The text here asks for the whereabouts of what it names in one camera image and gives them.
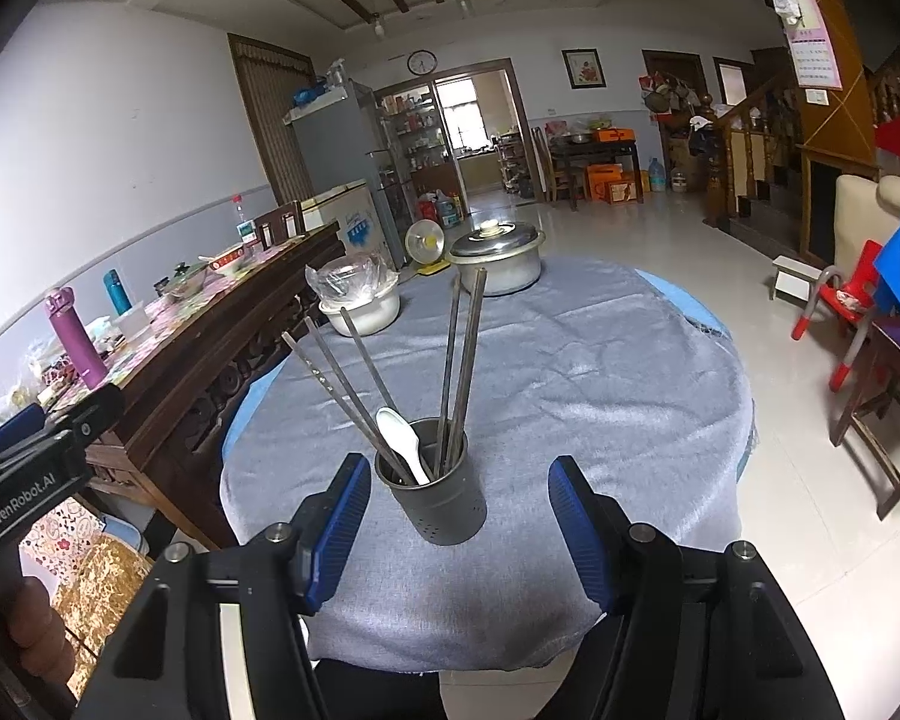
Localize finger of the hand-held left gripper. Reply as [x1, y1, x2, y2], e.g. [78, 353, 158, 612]
[45, 384, 126, 458]
[0, 403, 50, 470]

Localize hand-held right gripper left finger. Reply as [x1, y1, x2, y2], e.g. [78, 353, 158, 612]
[75, 452, 372, 720]

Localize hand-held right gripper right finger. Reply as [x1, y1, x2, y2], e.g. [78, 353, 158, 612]
[547, 454, 845, 720]

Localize dark grey utensil holder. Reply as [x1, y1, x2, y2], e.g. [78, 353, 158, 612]
[373, 418, 488, 547]

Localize white plastic spoon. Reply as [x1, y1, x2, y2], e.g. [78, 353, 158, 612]
[375, 406, 434, 486]

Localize metal chopstick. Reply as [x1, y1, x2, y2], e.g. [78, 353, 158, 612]
[340, 307, 400, 412]
[304, 316, 407, 481]
[281, 331, 395, 470]

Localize brown chopstick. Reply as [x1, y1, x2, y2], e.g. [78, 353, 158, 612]
[451, 268, 488, 460]
[435, 274, 463, 467]

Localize person's left hand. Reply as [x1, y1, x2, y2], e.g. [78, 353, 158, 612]
[6, 576, 77, 691]

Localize bagged snacks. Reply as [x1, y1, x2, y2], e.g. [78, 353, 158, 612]
[0, 337, 68, 421]

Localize purple water bottle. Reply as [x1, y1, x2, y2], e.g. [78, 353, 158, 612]
[43, 289, 108, 389]

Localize clear plastic container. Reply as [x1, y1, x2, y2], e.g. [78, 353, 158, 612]
[109, 302, 153, 342]

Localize carved wooden sideboard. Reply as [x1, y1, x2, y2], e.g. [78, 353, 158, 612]
[15, 221, 346, 548]

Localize gold floral cloth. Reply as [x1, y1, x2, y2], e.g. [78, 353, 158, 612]
[19, 499, 155, 698]

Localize floral table mat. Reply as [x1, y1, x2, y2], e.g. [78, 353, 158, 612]
[37, 236, 308, 398]

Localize teal thermos bottle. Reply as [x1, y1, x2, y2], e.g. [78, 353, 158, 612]
[103, 270, 132, 316]

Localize grey tablecloth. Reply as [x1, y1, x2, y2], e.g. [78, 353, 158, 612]
[220, 255, 757, 672]

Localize blue underlay cloth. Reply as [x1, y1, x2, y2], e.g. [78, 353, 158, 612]
[221, 270, 728, 462]

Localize glass lidded bowl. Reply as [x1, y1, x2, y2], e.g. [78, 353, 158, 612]
[166, 262, 207, 295]

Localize white bowl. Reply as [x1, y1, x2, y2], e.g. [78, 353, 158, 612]
[319, 285, 402, 337]

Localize plastic bottle red cap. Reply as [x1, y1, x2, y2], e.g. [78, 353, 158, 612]
[231, 195, 257, 245]

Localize clear plastic bag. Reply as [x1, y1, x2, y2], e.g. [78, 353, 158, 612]
[305, 255, 400, 310]

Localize wooden chair back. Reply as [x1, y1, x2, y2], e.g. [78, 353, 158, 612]
[253, 201, 306, 250]

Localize metal pot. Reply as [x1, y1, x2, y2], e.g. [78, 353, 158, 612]
[454, 244, 545, 296]

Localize metal pot lid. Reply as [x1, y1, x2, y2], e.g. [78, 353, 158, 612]
[448, 219, 547, 265]

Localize small white floor fan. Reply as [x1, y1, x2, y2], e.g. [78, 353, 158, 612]
[405, 221, 449, 275]

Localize white chest freezer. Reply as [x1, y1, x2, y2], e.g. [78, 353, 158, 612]
[300, 178, 391, 267]

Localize small white stool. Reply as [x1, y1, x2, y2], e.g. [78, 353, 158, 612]
[769, 255, 826, 301]

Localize dark wooden chair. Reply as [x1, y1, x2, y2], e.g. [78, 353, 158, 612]
[829, 315, 900, 522]

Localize brown wooden door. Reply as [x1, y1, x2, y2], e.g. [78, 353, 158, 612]
[227, 34, 320, 207]

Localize red plastic chair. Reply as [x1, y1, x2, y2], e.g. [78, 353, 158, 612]
[791, 240, 890, 391]

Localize orange cardboard boxes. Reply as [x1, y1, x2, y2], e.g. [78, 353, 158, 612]
[585, 163, 642, 205]

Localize grey refrigerator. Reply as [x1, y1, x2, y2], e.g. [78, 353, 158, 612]
[283, 81, 406, 267]

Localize dark wooden side table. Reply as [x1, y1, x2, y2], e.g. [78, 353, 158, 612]
[547, 136, 644, 211]

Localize glass shelf with goods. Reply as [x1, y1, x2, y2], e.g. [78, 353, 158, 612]
[379, 86, 447, 196]

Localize wooden staircase railing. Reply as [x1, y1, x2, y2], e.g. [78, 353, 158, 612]
[701, 71, 803, 230]

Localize beige sofa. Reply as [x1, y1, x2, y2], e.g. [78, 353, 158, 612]
[832, 174, 900, 275]

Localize framed wall picture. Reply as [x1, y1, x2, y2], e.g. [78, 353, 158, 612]
[562, 49, 608, 89]

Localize pink wall calendar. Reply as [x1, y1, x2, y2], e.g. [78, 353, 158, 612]
[784, 0, 845, 91]

